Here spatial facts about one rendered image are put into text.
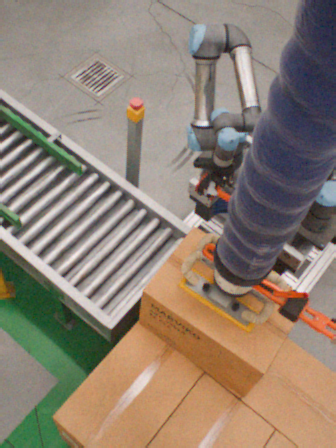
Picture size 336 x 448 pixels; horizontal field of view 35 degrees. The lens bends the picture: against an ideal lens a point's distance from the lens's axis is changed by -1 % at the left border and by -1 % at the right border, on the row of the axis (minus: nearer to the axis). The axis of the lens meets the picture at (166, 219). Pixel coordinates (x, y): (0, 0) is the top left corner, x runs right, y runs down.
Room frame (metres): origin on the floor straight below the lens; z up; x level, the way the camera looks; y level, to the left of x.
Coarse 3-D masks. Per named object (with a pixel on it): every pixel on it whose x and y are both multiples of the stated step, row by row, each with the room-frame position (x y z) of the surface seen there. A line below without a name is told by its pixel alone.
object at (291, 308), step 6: (288, 300) 0.86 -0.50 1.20; (294, 300) 0.86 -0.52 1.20; (300, 300) 0.87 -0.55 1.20; (306, 300) 0.87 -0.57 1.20; (282, 306) 0.83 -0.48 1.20; (288, 306) 0.84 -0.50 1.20; (294, 306) 0.84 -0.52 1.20; (300, 306) 0.84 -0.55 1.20; (306, 306) 0.84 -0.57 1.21; (282, 312) 0.82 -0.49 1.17; (288, 312) 0.81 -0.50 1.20; (294, 312) 0.82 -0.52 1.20; (300, 312) 0.82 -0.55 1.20; (288, 318) 0.80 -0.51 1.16; (294, 318) 0.80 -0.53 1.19
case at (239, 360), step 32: (160, 288) 0.94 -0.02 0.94; (288, 288) 1.04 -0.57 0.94; (160, 320) 0.87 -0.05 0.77; (192, 320) 0.82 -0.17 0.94; (224, 320) 0.84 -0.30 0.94; (288, 320) 0.89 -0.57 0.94; (192, 352) 0.78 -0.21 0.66; (224, 352) 0.72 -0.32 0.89; (256, 352) 0.73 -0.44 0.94; (224, 384) 0.69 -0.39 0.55
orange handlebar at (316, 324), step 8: (224, 192) 1.31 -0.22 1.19; (208, 248) 1.03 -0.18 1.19; (208, 256) 0.99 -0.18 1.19; (264, 280) 0.93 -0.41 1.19; (256, 288) 0.89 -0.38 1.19; (272, 288) 0.90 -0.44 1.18; (272, 296) 0.87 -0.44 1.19; (280, 304) 0.84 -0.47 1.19; (312, 312) 0.83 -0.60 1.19; (320, 312) 0.83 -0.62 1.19; (304, 320) 0.80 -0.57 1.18; (312, 320) 0.80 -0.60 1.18; (320, 320) 0.80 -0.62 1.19; (328, 320) 0.81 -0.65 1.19; (312, 328) 0.78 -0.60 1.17; (320, 328) 0.77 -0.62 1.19; (328, 336) 0.75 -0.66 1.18
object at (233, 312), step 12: (204, 276) 0.96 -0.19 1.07; (192, 288) 0.90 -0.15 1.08; (204, 288) 0.90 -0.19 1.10; (204, 300) 0.86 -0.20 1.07; (240, 300) 0.89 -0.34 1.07; (216, 312) 0.82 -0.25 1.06; (228, 312) 0.82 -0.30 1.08; (240, 312) 0.83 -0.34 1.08; (240, 324) 0.79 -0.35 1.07; (252, 324) 0.79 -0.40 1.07
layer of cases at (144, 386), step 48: (144, 336) 0.86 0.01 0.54; (96, 384) 0.60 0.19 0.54; (144, 384) 0.63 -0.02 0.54; (192, 384) 0.67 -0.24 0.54; (288, 384) 0.74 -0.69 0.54; (96, 432) 0.40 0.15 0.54; (144, 432) 0.43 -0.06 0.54; (192, 432) 0.46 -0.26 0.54; (240, 432) 0.49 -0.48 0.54; (288, 432) 0.53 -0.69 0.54
